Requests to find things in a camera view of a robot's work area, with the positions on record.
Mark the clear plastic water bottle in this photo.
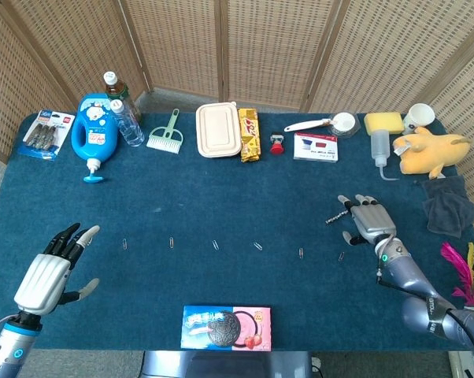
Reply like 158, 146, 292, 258
109, 98, 146, 148

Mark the teal carpet table cover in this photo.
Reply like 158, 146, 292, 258
0, 112, 474, 352

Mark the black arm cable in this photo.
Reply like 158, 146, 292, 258
376, 271, 474, 355

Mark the blue detergent pump bottle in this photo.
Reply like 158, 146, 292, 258
70, 92, 120, 184

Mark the white plastic spoon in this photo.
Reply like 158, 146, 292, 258
283, 117, 335, 133

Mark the dark grey cloth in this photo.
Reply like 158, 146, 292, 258
420, 175, 474, 239

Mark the rattan folding screen panel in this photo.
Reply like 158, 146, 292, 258
302, 0, 474, 116
0, 0, 77, 165
220, 0, 353, 112
0, 0, 152, 115
117, 0, 225, 102
417, 27, 474, 253

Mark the white red-blue printed box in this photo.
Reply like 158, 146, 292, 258
293, 132, 339, 163

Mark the grey robot torso base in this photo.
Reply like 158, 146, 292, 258
140, 350, 313, 378

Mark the yellow sponge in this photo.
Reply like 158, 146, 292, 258
363, 112, 405, 135

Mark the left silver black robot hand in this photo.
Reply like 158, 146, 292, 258
13, 222, 101, 316

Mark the Oreo strawberry cookie box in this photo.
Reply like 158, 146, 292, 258
180, 305, 272, 351

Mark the white paper cup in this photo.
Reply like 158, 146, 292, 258
402, 102, 436, 135

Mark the beige lidded lunch box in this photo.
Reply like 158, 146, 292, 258
194, 101, 242, 159

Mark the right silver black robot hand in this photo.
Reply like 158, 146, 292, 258
337, 194, 398, 246

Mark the blue clip blister pack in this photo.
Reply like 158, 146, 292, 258
17, 109, 76, 161

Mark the silver metal ball chain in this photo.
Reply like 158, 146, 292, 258
325, 210, 351, 226

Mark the colourful feather shuttlecock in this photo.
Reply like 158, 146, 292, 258
440, 240, 474, 312

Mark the red small clip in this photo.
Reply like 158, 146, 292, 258
269, 132, 285, 155

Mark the green tea bottle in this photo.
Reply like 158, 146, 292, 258
103, 71, 143, 122

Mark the yellow plush toy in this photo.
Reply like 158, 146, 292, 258
392, 125, 472, 180

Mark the green white hand brush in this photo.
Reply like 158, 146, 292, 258
146, 108, 185, 154

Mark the translucent squeeze wash bottle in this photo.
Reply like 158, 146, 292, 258
369, 128, 400, 182

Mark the yellow snack pack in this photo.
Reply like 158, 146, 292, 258
237, 108, 261, 163

